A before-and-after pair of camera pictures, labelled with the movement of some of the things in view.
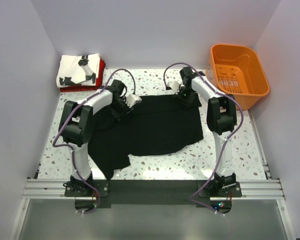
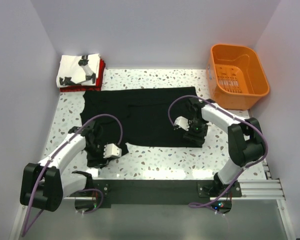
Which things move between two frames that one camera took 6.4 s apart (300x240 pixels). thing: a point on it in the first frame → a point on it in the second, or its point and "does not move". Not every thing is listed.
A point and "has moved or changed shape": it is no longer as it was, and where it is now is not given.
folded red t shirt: (101, 68) does not move
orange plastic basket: (239, 71) does not move
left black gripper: (120, 116) → (93, 162)
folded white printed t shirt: (78, 70) does not move
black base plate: (153, 192) does not move
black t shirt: (156, 123) has moved or changed shape
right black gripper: (186, 102) → (198, 138)
